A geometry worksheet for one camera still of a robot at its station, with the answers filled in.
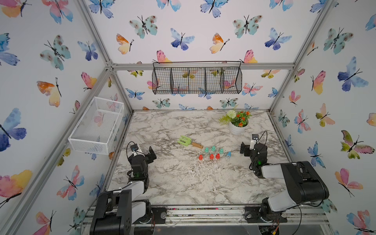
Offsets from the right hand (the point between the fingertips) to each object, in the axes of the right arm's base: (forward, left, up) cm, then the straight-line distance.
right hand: (253, 141), depth 93 cm
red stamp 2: (-8, +22, -6) cm, 24 cm away
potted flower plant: (+12, +9, +5) cm, 16 cm away
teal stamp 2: (-4, +19, -6) cm, 21 cm away
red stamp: (-9, +26, -6) cm, 28 cm away
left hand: (-9, +66, +2) cm, 67 cm away
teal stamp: (-3, +24, -5) cm, 25 cm away
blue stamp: (-6, +14, -7) cm, 17 cm away
